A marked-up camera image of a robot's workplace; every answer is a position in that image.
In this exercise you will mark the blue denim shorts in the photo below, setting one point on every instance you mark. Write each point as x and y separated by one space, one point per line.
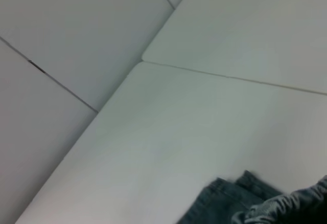
230 203

